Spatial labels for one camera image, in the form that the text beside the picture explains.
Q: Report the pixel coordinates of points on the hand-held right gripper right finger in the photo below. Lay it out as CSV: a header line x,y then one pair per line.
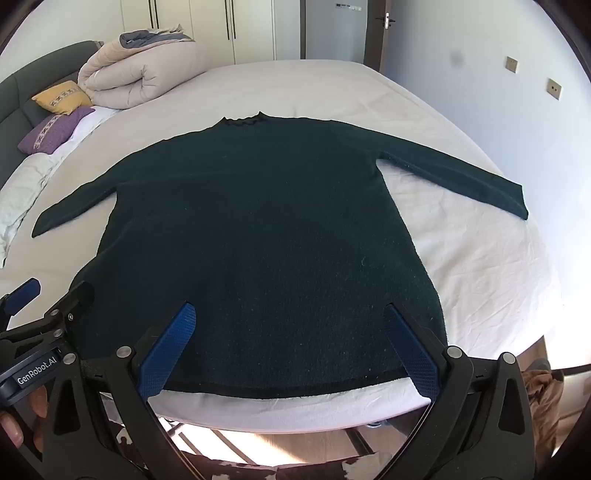
x,y
415,355

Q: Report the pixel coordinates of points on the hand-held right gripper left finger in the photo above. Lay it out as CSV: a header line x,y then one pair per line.
x,y
171,350

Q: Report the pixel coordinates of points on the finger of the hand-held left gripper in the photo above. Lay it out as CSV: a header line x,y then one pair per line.
x,y
71,302
23,295

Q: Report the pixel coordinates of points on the dark green sweater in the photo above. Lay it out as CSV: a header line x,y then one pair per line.
x,y
268,240

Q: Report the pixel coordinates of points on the person's left hand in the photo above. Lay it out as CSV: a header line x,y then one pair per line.
x,y
14,427

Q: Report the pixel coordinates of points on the pale white quilt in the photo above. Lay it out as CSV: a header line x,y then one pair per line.
x,y
21,194

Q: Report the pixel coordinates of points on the bed with white sheet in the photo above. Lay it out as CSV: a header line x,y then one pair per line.
x,y
485,258

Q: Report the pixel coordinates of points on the brown cloth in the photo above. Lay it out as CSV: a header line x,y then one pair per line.
x,y
547,392

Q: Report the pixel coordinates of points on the purple patterned pillow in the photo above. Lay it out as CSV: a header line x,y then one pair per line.
x,y
53,131

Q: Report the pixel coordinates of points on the yellow patterned pillow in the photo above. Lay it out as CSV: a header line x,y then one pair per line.
x,y
62,98

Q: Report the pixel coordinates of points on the dark grey headboard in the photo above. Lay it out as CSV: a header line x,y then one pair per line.
x,y
27,78

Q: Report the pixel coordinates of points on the folded beige duvet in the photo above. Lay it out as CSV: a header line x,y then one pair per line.
x,y
138,78

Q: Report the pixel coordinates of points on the grey-blue folded blanket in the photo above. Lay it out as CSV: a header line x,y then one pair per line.
x,y
138,39

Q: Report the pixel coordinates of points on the white wardrobe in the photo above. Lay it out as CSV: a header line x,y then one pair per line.
x,y
207,27

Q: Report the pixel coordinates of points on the brown door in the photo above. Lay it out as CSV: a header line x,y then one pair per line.
x,y
371,41

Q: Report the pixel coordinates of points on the beige wall socket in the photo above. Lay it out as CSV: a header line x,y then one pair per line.
x,y
511,64
554,88

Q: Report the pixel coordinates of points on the white wall switch panel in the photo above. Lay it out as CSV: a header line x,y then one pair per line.
x,y
347,6

